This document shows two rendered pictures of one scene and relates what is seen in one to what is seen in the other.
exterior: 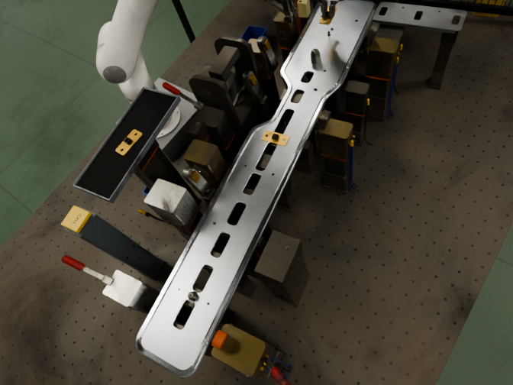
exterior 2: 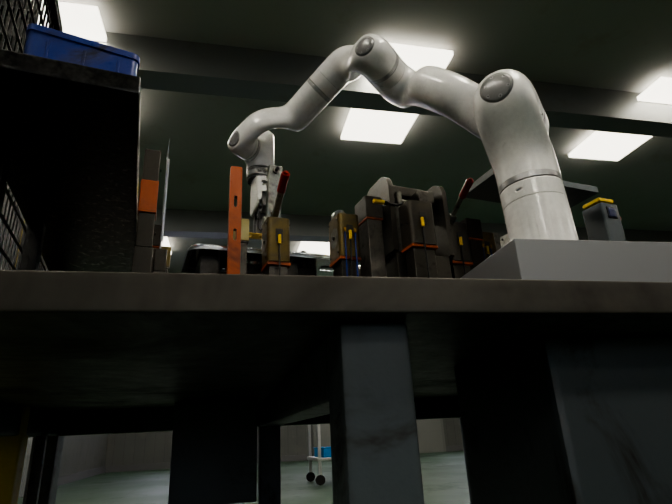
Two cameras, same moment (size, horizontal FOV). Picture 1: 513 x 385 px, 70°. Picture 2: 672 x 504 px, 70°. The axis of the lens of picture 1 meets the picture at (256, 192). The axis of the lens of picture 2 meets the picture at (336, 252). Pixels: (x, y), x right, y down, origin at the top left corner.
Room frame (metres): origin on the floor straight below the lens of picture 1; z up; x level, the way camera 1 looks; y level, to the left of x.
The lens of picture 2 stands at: (2.12, 0.18, 0.55)
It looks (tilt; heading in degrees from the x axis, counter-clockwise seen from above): 20 degrees up; 201
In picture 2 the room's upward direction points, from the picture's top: 3 degrees counter-clockwise
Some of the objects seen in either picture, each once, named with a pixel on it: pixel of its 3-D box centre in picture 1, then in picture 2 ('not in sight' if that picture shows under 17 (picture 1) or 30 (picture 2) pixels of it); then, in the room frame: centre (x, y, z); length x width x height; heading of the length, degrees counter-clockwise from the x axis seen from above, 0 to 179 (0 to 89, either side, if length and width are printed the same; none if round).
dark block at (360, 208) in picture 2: not in sight; (373, 276); (1.00, -0.14, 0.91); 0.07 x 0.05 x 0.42; 43
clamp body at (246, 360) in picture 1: (259, 357); not in sight; (0.14, 0.17, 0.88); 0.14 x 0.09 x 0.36; 43
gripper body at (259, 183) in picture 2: not in sight; (260, 195); (1.01, -0.46, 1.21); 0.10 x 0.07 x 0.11; 43
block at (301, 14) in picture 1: (307, 40); (239, 289); (1.15, -0.43, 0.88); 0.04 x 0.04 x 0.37; 43
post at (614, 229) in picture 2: (122, 247); (617, 278); (0.60, 0.46, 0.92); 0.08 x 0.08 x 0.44; 43
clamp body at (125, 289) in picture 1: (149, 299); not in sight; (0.42, 0.43, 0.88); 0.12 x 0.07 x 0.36; 43
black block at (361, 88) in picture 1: (359, 117); not in sight; (0.74, -0.45, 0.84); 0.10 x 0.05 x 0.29; 43
